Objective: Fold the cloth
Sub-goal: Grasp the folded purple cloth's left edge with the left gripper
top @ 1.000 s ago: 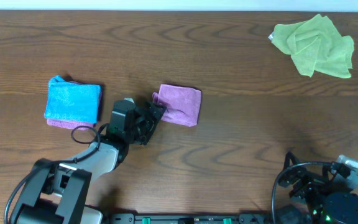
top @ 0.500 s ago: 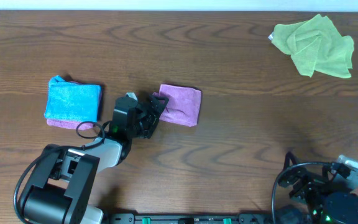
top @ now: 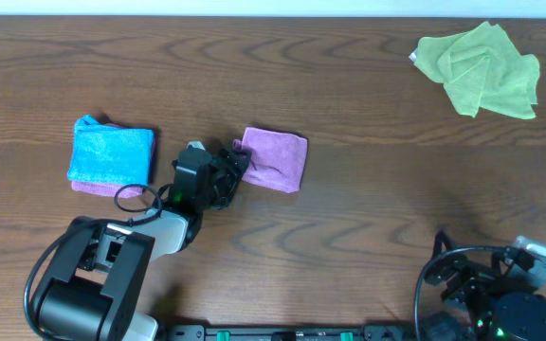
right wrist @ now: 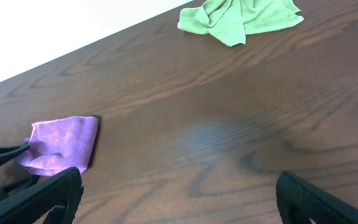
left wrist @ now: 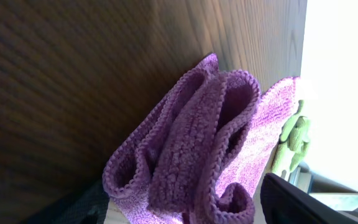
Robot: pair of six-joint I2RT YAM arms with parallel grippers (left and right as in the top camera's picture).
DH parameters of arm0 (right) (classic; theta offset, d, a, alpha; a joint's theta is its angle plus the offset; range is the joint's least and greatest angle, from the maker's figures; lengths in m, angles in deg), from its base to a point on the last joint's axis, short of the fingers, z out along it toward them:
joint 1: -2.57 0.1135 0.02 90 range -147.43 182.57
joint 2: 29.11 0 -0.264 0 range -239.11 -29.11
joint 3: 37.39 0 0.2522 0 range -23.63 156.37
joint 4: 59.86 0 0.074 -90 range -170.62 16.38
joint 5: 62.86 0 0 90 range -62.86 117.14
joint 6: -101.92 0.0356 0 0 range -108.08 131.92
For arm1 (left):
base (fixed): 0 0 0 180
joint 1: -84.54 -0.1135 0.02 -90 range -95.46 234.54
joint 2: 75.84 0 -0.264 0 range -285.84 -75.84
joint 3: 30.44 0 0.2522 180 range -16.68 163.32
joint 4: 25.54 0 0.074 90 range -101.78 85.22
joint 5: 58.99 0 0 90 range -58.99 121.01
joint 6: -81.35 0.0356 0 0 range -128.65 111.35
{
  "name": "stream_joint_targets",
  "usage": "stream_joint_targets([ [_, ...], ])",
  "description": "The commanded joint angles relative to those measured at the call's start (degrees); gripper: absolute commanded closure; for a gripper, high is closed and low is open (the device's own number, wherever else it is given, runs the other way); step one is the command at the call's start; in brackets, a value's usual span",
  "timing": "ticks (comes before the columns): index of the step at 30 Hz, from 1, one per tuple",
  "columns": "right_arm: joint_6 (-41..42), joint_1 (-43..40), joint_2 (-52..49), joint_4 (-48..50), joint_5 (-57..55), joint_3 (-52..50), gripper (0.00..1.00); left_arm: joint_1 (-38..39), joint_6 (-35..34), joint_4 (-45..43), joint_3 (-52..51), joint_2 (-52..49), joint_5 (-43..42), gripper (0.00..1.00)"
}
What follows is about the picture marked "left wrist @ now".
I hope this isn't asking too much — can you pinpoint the green microfiber cloth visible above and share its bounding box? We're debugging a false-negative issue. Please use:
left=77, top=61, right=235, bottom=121
left=272, top=100, right=311, bottom=178

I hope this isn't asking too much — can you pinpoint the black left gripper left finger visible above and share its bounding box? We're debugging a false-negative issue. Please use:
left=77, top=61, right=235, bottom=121
left=22, top=180, right=109, bottom=224

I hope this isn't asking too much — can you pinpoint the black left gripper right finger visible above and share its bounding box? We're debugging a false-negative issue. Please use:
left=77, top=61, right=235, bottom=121
left=260, top=174, right=358, bottom=224

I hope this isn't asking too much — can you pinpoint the purple microfiber cloth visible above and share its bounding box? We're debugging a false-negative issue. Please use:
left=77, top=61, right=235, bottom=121
left=102, top=54, right=300, bottom=223

